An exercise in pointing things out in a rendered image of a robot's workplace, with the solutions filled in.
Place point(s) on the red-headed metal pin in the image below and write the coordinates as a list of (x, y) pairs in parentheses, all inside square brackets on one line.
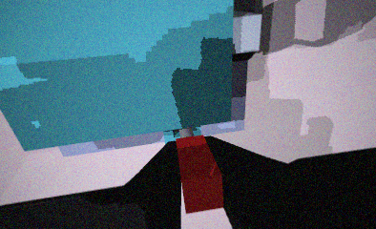
[(201, 178)]

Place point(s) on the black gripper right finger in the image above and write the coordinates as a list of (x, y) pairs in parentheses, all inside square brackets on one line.
[(260, 192)]

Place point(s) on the cyan wheeled trolley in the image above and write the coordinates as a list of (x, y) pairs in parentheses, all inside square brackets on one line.
[(74, 71)]

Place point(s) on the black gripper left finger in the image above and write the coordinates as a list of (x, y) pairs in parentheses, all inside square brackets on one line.
[(150, 200)]

